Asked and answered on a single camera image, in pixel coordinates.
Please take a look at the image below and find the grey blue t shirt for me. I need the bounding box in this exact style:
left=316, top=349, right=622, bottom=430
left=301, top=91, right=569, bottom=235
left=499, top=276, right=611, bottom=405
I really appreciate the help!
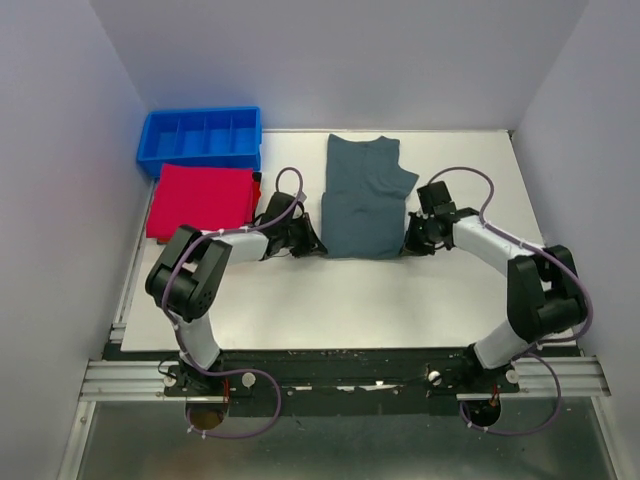
left=321, top=134, right=419, bottom=260

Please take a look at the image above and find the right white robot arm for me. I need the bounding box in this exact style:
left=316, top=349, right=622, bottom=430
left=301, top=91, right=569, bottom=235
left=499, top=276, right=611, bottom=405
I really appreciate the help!
left=401, top=181, right=588, bottom=392

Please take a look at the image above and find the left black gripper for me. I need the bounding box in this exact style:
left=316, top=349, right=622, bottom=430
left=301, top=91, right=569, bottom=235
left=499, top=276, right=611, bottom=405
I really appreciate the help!
left=280, top=213, right=328, bottom=258

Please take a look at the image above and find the blue plastic divided bin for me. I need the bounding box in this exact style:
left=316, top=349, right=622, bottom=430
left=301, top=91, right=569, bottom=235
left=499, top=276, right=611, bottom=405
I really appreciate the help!
left=136, top=106, right=262, bottom=179

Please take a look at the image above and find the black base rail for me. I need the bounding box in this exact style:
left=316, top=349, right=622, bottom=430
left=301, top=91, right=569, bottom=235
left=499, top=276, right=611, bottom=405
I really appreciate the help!
left=164, top=347, right=519, bottom=417

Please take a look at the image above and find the folded magenta t shirt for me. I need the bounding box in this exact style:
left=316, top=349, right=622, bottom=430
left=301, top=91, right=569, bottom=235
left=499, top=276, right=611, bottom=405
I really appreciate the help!
left=145, top=162, right=254, bottom=241

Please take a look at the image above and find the aluminium extrusion frame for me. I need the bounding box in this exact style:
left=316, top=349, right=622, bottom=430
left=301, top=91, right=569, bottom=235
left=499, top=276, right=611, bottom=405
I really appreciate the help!
left=54, top=179, right=614, bottom=480

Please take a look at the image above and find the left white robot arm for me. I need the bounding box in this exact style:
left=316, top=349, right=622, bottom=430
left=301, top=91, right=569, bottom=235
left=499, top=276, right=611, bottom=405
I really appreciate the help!
left=145, top=192, right=327, bottom=395

